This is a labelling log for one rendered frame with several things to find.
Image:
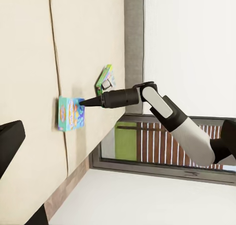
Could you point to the door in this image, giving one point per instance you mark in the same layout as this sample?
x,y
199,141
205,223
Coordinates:
x,y
139,144

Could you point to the board game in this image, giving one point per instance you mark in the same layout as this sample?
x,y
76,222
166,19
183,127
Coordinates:
x,y
108,73
71,114

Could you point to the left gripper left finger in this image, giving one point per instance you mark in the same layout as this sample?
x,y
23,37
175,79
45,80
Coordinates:
x,y
12,135

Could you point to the bed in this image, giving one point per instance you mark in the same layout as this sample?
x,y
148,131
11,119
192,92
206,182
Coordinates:
x,y
51,49

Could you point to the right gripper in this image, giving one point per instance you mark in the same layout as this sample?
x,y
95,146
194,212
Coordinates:
x,y
111,99

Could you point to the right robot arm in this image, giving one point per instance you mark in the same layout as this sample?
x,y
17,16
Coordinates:
x,y
197,144

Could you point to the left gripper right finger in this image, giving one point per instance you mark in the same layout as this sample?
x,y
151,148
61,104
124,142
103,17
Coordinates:
x,y
228,135

